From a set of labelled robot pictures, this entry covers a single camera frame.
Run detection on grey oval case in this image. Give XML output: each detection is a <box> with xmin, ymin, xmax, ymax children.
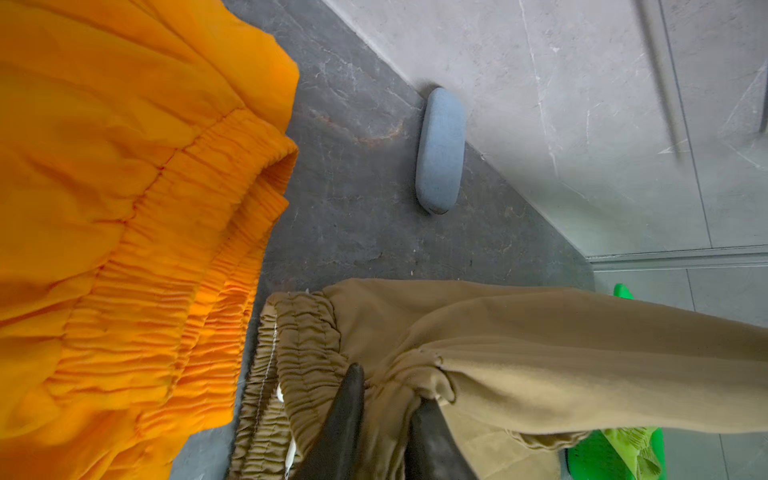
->
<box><xmin>415</xmin><ymin>87</ymin><xmax>467</xmax><ymax>215</ymax></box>

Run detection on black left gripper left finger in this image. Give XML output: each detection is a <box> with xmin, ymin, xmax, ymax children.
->
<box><xmin>292</xmin><ymin>364</ymin><xmax>364</xmax><ymax>480</ymax></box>

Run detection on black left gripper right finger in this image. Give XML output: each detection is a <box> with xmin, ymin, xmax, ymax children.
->
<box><xmin>405</xmin><ymin>399</ymin><xmax>477</xmax><ymax>480</ymax></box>

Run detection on lime green shorts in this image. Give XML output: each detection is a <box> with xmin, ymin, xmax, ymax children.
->
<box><xmin>602</xmin><ymin>427</ymin><xmax>667</xmax><ymax>480</ymax></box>

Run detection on orange shorts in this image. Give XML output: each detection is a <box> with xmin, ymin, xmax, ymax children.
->
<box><xmin>1</xmin><ymin>1</ymin><xmax>299</xmax><ymax>479</ymax></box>

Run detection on green plastic basket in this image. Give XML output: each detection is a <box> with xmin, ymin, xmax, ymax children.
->
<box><xmin>565</xmin><ymin>283</ymin><xmax>668</xmax><ymax>480</ymax></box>

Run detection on khaki brown shorts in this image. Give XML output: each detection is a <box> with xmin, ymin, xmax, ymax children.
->
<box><xmin>228</xmin><ymin>279</ymin><xmax>767</xmax><ymax>479</ymax></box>

